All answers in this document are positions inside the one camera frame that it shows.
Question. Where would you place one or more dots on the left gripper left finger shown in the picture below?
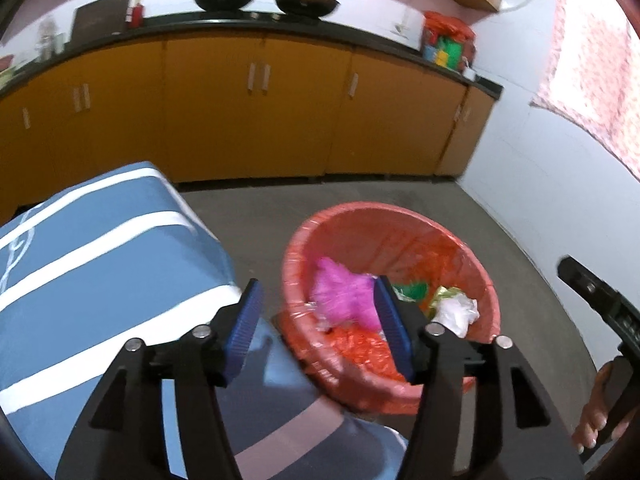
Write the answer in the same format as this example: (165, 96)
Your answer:
(213, 354)

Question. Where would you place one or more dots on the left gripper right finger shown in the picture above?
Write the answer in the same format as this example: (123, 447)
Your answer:
(421, 350)

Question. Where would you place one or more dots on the white plastic bag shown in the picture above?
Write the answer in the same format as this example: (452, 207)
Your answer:
(457, 314)

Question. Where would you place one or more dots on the green-yellow plastic bag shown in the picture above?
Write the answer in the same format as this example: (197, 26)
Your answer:
(444, 293)

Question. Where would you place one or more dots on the orange plastic bag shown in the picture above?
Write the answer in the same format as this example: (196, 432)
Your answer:
(366, 349)

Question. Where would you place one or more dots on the purple plastic bag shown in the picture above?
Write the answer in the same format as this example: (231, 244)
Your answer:
(342, 297)

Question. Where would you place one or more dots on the green plastic bag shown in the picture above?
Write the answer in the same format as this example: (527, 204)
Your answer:
(413, 292)

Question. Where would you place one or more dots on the lower orange kitchen cabinets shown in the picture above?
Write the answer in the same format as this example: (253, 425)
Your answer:
(229, 104)

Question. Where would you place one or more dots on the right hand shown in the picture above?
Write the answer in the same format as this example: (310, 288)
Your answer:
(600, 409)

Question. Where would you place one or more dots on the blue white striped tablecloth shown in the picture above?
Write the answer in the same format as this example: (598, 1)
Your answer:
(123, 256)

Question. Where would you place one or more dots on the pink floral window curtain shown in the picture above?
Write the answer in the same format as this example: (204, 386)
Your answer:
(592, 76)

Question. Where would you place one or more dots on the white mug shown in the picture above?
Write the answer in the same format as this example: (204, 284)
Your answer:
(468, 71)

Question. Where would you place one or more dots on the black countertop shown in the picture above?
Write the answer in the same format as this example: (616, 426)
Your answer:
(181, 23)

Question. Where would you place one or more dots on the orange bag with boxes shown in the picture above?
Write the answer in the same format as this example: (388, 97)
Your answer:
(447, 41)

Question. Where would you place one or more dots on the red bottle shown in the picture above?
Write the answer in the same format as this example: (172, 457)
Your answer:
(135, 14)

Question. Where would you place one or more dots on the clear bagged jars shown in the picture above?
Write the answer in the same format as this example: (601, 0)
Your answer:
(50, 41)

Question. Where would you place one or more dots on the dark cutting board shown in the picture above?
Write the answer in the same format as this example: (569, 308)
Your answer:
(99, 19)

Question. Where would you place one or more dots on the red bowl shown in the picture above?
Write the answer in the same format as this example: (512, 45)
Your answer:
(6, 62)

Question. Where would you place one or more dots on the right black wok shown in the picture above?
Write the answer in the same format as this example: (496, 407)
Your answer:
(308, 8)

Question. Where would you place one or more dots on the wall socket with cable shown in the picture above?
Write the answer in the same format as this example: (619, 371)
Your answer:
(401, 27)

